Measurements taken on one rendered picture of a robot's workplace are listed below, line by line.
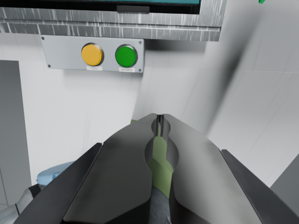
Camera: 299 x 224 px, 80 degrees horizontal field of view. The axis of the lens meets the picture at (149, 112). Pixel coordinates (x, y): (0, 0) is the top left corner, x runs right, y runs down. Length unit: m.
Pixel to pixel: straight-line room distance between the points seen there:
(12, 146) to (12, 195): 0.80
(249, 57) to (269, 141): 0.30
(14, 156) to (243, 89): 2.17
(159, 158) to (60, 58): 0.31
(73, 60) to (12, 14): 0.13
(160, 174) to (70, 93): 0.35
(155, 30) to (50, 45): 0.22
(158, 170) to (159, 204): 0.07
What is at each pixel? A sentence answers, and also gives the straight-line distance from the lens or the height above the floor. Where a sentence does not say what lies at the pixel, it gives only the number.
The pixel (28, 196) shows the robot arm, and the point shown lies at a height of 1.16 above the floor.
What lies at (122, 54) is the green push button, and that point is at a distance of 0.38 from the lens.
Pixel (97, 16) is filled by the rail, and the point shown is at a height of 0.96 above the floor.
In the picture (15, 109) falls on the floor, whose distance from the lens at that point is 1.95.
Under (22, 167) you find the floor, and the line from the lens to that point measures 2.40.
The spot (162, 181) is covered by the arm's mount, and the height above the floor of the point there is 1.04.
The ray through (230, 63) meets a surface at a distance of 0.53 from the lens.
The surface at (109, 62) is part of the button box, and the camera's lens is 0.40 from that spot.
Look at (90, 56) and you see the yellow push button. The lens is 0.40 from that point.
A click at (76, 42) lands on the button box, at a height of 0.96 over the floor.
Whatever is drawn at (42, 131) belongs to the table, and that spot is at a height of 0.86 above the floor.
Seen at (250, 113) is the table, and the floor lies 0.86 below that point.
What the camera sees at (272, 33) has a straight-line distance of 0.55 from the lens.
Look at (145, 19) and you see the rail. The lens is 0.38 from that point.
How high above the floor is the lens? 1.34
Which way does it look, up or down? 62 degrees down
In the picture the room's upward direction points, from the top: 175 degrees counter-clockwise
